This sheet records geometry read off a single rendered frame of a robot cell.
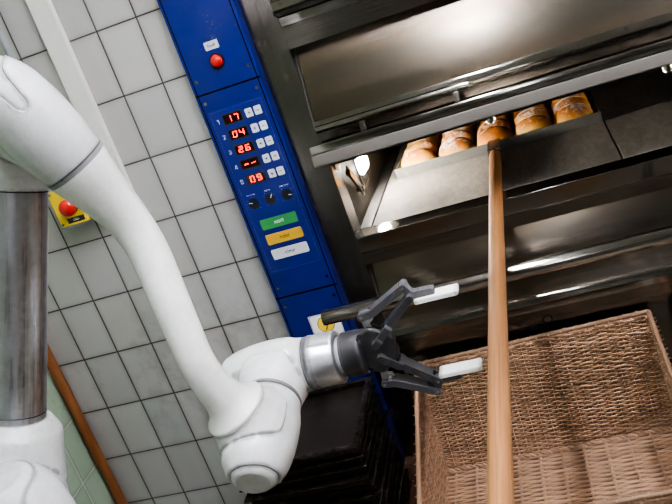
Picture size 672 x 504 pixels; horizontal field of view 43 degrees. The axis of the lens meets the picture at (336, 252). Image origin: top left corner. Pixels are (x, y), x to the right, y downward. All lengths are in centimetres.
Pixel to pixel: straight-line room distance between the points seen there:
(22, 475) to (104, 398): 107
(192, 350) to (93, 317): 102
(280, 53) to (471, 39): 41
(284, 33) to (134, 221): 73
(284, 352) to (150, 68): 83
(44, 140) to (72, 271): 102
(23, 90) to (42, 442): 57
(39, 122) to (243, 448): 54
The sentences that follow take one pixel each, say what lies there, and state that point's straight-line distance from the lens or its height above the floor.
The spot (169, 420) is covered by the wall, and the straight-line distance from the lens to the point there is 234.
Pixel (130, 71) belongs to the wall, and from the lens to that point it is 200.
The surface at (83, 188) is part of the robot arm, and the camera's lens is 126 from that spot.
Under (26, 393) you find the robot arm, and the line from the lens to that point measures 147.
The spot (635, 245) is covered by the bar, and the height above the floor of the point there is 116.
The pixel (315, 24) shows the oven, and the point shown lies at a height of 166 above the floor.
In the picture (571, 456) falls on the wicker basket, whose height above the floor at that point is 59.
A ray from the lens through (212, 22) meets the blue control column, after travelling 189.
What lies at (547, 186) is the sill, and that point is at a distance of 192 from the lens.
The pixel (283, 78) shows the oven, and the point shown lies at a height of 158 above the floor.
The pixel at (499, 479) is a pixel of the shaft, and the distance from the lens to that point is 100.
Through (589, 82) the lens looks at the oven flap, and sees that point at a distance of 171.
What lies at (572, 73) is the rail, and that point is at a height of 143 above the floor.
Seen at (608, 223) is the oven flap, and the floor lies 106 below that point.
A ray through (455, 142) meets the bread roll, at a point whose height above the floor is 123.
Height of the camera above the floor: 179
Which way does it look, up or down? 18 degrees down
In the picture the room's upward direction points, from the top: 20 degrees counter-clockwise
